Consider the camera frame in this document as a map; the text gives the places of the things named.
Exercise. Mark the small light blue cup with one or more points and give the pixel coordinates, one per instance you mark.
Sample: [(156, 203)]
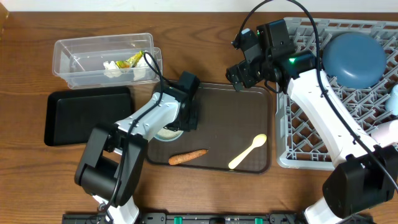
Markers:
[(392, 102)]

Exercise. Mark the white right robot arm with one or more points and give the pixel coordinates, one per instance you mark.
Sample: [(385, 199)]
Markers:
[(364, 173)]

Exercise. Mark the white napkin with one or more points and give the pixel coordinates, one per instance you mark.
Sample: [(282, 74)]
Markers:
[(138, 72)]

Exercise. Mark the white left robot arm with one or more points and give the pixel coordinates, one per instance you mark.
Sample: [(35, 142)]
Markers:
[(110, 167)]

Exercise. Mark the brown serving tray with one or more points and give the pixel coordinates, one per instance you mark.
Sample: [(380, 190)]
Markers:
[(228, 122)]

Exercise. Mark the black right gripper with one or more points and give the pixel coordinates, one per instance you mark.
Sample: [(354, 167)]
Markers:
[(246, 68)]

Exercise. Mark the orange carrot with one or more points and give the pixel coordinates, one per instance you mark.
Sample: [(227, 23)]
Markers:
[(181, 158)]

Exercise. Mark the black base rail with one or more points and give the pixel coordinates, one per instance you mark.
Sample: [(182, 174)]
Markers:
[(161, 218)]

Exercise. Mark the clear plastic bin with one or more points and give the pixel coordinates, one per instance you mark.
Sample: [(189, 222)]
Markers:
[(80, 61)]

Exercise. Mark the black bin tray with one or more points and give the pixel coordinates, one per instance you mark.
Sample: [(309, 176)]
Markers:
[(72, 114)]

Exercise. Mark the dark blue plate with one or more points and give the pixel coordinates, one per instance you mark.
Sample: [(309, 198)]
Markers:
[(356, 60)]

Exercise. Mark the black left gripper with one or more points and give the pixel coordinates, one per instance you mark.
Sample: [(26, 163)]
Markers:
[(194, 115)]

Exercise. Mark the cream plastic spoon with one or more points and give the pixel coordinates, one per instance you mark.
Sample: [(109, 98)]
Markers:
[(258, 141)]

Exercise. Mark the pink plastic cup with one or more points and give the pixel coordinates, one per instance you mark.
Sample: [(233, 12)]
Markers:
[(385, 134)]

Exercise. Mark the grey dishwasher rack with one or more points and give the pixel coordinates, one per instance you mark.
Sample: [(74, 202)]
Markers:
[(299, 146)]

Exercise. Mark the green snack wrapper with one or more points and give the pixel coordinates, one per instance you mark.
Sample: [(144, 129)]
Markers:
[(131, 62)]

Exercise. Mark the light blue rice bowl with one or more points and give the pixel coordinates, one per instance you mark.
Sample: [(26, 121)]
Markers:
[(167, 135)]

